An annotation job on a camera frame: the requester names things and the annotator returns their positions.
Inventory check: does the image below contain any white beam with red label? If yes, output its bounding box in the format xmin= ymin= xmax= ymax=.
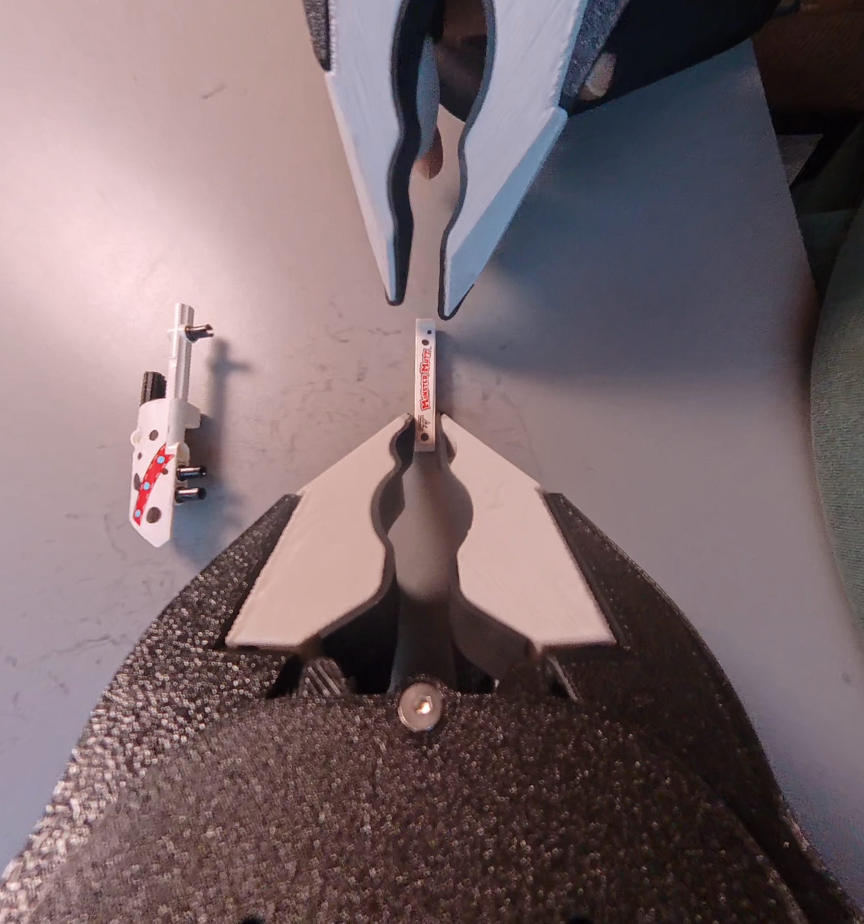
xmin=409 ymin=318 xmax=442 ymax=457

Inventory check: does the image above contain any grey desk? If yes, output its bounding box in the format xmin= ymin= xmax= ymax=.
xmin=0 ymin=0 xmax=864 ymax=924

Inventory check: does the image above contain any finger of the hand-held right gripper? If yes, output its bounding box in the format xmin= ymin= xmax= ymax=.
xmin=435 ymin=0 xmax=592 ymax=319
xmin=321 ymin=0 xmax=416 ymax=307

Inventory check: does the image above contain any white spotted toy brick assembly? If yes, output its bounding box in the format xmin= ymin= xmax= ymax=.
xmin=127 ymin=302 xmax=214 ymax=547

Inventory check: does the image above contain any person's right hand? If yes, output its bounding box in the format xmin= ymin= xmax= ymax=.
xmin=412 ymin=0 xmax=494 ymax=181

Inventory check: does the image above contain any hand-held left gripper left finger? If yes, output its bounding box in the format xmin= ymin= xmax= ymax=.
xmin=225 ymin=416 xmax=411 ymax=654

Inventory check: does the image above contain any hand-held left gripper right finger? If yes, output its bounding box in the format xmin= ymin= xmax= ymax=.
xmin=440 ymin=416 xmax=618 ymax=680

